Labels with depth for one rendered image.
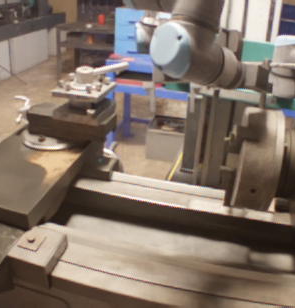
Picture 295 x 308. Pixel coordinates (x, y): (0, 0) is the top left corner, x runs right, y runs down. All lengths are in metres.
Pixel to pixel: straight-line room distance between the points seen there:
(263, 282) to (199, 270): 0.17
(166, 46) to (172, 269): 0.54
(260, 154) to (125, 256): 0.43
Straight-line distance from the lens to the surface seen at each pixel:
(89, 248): 0.95
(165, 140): 2.96
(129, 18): 2.85
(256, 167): 0.77
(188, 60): 0.61
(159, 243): 1.14
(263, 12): 1.84
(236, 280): 0.91
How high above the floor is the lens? 1.49
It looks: 27 degrees down
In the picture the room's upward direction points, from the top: 4 degrees clockwise
